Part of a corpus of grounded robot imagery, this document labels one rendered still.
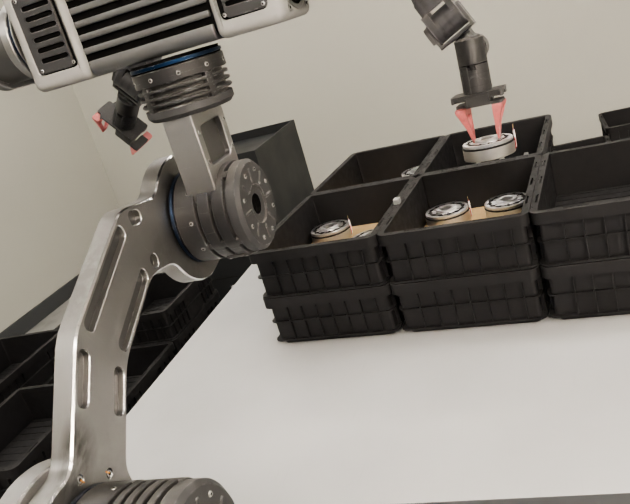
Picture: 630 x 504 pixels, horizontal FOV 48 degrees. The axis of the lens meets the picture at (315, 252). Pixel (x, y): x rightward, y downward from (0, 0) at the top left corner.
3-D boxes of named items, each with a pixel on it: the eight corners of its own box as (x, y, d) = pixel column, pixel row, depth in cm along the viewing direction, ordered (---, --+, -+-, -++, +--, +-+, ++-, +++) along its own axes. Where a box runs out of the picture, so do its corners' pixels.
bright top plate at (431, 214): (466, 215, 161) (465, 212, 161) (422, 222, 165) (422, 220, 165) (470, 200, 170) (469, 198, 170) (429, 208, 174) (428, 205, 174)
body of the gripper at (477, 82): (457, 103, 147) (450, 67, 145) (507, 93, 143) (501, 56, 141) (451, 108, 142) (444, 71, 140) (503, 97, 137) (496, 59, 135)
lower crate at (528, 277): (549, 325, 137) (538, 268, 133) (401, 337, 149) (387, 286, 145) (558, 244, 171) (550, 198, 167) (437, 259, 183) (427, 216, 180)
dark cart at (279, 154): (312, 339, 324) (252, 151, 296) (224, 351, 339) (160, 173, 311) (341, 282, 380) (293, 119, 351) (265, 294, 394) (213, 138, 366)
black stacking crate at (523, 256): (538, 273, 133) (528, 217, 130) (389, 289, 146) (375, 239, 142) (550, 202, 167) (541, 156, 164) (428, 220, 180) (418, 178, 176)
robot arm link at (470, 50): (451, 37, 137) (480, 30, 135) (455, 35, 144) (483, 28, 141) (457, 73, 139) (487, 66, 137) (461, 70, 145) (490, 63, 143)
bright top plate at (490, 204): (526, 207, 155) (526, 204, 155) (481, 213, 160) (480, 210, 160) (532, 191, 163) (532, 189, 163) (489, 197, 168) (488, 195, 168)
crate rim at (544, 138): (544, 163, 164) (542, 153, 164) (419, 184, 177) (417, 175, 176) (552, 121, 199) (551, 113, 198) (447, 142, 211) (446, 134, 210)
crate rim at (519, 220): (530, 226, 130) (528, 214, 130) (377, 247, 143) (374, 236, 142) (544, 163, 164) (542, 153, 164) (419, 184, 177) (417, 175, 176)
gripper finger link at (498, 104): (477, 139, 148) (469, 94, 146) (512, 132, 145) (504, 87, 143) (472, 145, 143) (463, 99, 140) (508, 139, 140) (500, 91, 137)
